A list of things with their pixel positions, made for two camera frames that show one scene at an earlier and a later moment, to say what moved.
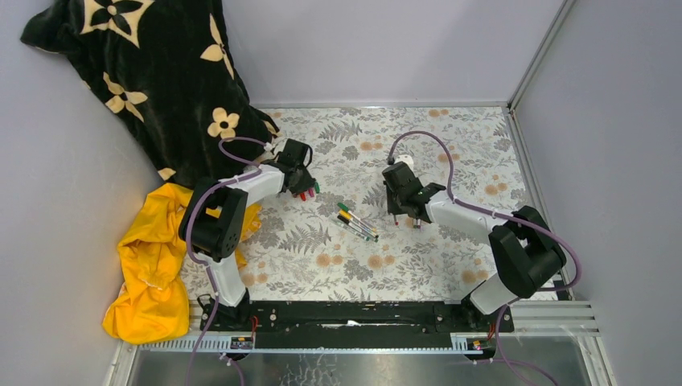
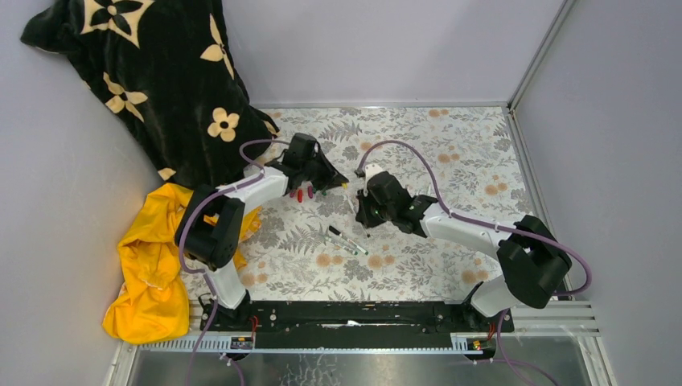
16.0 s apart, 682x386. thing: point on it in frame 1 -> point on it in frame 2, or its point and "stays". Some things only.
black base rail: [357, 324] stays
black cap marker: [346, 220] -> [337, 232]
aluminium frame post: [556, 26] stays
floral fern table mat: [343, 245] stays
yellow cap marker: [348, 216] -> [345, 187]
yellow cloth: [153, 304] stays
